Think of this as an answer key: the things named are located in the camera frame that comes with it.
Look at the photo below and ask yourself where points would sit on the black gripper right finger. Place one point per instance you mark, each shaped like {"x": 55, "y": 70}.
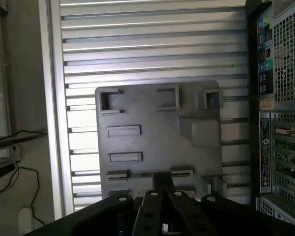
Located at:
{"x": 184, "y": 214}

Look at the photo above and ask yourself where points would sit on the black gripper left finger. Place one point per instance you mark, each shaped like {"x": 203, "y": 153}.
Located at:
{"x": 147, "y": 211}

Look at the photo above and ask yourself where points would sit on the grey plastic parts rack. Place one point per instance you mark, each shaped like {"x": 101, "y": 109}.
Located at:
{"x": 159, "y": 137}

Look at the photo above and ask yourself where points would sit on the white service label sticker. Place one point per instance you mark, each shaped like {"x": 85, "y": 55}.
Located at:
{"x": 265, "y": 152}

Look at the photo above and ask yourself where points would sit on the white rounded object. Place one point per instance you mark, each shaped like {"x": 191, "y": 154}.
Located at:
{"x": 27, "y": 221}

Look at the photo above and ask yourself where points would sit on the orange small sticker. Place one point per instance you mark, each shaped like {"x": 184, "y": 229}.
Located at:
{"x": 266, "y": 103}

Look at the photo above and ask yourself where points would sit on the dark flat shelf board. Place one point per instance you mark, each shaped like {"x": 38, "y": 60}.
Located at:
{"x": 19, "y": 137}

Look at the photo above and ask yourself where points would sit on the black small box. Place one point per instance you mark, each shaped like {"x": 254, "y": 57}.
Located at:
{"x": 2, "y": 170}

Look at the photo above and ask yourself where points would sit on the colourful port label sticker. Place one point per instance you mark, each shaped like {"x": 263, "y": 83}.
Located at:
{"x": 265, "y": 61}

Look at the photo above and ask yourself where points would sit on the perforated metal power supply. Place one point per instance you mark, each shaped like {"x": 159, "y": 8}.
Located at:
{"x": 288, "y": 61}

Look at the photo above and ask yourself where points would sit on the expansion card with metal bracket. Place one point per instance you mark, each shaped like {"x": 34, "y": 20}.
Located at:
{"x": 288, "y": 132}

